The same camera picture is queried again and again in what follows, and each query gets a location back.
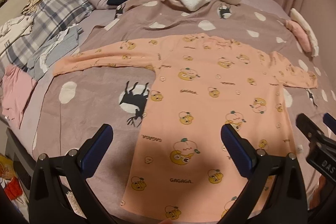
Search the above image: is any peach cartoon print pajama shirt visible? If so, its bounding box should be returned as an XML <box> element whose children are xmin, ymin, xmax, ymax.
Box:
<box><xmin>54</xmin><ymin>34</ymin><xmax>317</xmax><ymax>222</ymax></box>

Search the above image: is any folded pink cloth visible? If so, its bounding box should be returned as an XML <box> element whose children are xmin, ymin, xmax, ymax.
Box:
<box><xmin>285</xmin><ymin>20</ymin><xmax>312</xmax><ymax>53</ymax></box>

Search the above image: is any folded white cloth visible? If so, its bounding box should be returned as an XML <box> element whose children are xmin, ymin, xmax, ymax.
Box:
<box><xmin>290</xmin><ymin>8</ymin><xmax>319</xmax><ymax>57</ymax></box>

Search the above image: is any pink folded garment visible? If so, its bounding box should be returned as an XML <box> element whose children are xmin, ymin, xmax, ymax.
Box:
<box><xmin>2</xmin><ymin>64</ymin><xmax>37</xmax><ymax>129</ymax></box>

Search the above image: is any grey blue folded garment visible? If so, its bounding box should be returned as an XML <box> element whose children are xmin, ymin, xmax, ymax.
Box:
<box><xmin>26</xmin><ymin>24</ymin><xmax>83</xmax><ymax>81</ymax></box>

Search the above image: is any white printed shirt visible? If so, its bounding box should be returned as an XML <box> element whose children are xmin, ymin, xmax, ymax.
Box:
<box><xmin>0</xmin><ymin>15</ymin><xmax>34</xmax><ymax>54</ymax></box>

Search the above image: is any plaid grey pillow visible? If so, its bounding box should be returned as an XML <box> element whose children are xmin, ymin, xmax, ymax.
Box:
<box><xmin>1</xmin><ymin>0</ymin><xmax>94</xmax><ymax>74</ymax></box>

